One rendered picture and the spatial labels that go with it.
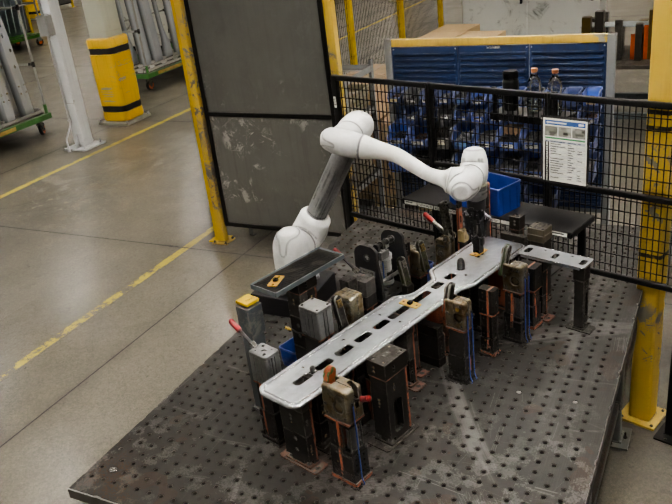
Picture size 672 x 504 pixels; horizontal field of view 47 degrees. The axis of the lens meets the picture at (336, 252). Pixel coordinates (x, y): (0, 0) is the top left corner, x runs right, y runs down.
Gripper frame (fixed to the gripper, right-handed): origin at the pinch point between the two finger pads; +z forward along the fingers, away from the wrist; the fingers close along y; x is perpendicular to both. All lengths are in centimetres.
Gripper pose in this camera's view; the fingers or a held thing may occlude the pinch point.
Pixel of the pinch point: (478, 244)
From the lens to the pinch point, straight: 321.6
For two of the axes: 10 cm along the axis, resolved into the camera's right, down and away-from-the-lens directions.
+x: 6.7, -3.8, 6.4
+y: 7.3, 2.0, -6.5
